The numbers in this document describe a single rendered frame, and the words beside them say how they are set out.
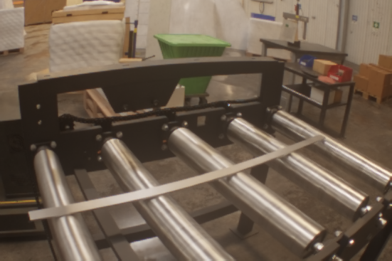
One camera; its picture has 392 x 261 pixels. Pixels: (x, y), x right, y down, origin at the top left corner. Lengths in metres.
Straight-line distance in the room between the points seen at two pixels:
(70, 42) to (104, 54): 0.58
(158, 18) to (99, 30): 1.00
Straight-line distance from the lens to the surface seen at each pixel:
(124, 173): 1.07
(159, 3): 4.98
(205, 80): 4.10
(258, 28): 7.99
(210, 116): 1.52
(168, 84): 1.35
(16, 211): 1.99
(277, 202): 0.97
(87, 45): 4.59
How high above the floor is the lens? 1.46
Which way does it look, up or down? 22 degrees down
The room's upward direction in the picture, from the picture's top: 4 degrees clockwise
